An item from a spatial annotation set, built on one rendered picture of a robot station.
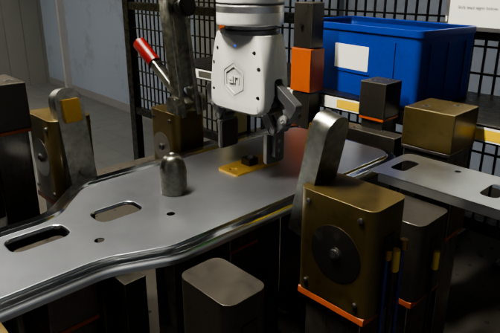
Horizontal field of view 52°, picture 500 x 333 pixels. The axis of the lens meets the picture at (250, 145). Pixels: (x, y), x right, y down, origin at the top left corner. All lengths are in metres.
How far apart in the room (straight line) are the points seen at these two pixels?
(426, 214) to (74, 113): 0.45
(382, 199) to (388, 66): 0.47
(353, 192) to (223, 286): 0.16
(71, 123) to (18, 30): 5.86
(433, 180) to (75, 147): 0.46
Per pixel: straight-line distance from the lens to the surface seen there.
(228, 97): 0.65
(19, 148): 0.72
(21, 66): 6.58
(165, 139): 0.79
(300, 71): 0.98
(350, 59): 0.99
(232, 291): 0.45
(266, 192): 0.61
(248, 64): 0.62
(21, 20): 6.54
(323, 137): 0.49
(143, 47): 0.84
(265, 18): 0.61
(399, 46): 0.92
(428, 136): 0.79
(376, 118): 0.87
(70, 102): 0.69
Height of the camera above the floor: 1.25
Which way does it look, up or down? 19 degrees down
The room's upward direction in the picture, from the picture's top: straight up
